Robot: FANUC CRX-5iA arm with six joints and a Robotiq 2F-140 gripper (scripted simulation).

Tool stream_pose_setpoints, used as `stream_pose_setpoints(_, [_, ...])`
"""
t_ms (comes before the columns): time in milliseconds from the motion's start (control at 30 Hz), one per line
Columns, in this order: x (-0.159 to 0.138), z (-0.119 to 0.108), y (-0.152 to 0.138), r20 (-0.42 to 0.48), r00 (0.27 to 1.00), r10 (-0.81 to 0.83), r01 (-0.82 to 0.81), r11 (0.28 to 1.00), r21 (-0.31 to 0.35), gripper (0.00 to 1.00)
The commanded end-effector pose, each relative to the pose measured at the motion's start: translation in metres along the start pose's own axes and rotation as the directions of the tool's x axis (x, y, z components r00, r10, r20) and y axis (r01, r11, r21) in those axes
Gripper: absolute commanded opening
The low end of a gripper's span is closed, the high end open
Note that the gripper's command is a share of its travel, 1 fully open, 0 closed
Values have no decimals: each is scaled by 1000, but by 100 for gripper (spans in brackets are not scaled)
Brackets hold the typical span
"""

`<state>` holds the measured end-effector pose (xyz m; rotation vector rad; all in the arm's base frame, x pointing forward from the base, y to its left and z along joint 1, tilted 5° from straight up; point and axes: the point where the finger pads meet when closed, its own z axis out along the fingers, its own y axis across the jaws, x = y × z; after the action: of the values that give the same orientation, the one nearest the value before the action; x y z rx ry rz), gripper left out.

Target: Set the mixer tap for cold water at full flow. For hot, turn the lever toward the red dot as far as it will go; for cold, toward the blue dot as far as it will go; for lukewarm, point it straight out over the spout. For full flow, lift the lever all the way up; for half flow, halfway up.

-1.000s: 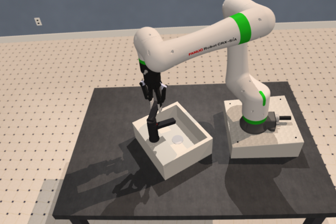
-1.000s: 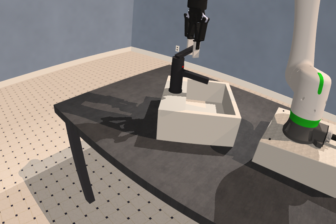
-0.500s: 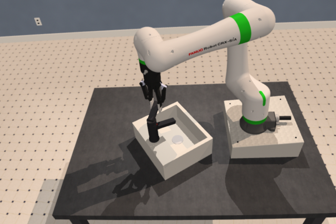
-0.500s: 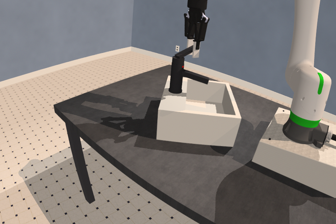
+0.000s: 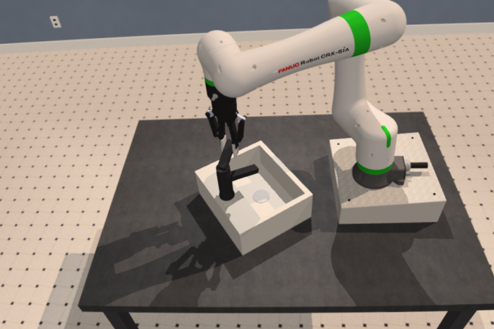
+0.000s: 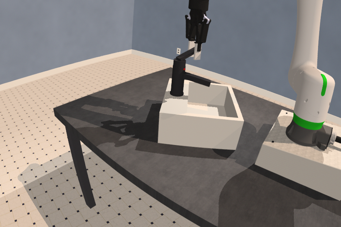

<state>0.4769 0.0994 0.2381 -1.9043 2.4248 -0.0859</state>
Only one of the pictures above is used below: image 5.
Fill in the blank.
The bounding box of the white square basin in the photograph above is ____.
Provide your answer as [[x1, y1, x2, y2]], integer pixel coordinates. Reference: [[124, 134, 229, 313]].
[[195, 141, 313, 255]]

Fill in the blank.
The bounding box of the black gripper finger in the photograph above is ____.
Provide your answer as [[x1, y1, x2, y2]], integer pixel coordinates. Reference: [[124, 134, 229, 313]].
[[225, 112, 247, 158], [205, 108, 227, 151]]

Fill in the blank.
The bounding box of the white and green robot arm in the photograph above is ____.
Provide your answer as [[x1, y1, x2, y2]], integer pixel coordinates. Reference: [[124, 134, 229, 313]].
[[197, 0, 428, 189]]

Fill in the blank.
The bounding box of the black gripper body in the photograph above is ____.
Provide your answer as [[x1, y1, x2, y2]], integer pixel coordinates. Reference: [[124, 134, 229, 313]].
[[211, 97, 239, 123]]

